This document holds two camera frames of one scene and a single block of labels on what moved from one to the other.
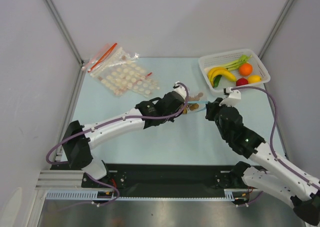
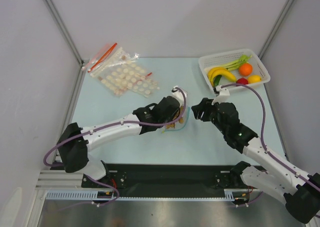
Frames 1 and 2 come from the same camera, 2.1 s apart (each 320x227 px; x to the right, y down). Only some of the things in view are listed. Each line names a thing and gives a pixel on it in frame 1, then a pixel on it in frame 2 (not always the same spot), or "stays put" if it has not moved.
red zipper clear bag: (111, 57) stays put
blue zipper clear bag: (197, 100) to (181, 119)
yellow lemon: (254, 79) stays put
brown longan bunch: (192, 107) to (181, 120)
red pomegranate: (241, 81) stays put
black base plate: (169, 180) stays put
